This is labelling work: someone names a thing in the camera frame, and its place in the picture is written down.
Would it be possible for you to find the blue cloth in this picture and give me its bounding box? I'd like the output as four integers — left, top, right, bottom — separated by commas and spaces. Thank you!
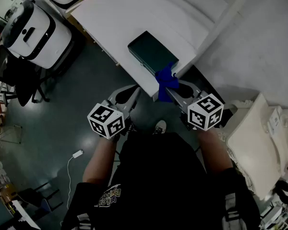
155, 61, 180, 103

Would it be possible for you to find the person's left forearm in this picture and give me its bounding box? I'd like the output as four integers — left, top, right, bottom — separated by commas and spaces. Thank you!
83, 135, 118, 184

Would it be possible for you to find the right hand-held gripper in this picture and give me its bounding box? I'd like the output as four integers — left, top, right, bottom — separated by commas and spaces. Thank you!
166, 80, 225, 131

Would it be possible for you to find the person's black printed t-shirt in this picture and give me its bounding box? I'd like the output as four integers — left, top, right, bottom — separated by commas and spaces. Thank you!
62, 132, 261, 230

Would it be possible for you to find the black office chair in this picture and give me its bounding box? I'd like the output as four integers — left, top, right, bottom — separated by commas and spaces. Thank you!
0, 44, 51, 107

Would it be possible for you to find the person's right forearm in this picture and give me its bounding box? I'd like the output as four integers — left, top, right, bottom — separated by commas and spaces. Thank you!
198, 128, 233, 174

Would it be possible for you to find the dark rectangular tray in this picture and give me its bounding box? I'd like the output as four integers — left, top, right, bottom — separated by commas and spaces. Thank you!
127, 30, 180, 74

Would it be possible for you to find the person's right shoe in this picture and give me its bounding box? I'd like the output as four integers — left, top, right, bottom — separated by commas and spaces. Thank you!
153, 120, 167, 135

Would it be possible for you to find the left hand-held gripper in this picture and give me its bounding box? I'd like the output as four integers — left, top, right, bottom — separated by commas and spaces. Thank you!
87, 84, 142, 140

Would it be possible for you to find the white ornate dressing table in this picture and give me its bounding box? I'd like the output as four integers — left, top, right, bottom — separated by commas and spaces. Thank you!
224, 92, 288, 201

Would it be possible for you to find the white power adapter with cable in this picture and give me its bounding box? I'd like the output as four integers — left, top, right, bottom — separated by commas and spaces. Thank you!
66, 149, 84, 209

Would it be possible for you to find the grey bag strap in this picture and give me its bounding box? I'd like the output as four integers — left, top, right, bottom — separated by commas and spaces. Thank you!
73, 212, 94, 230
220, 192, 245, 230

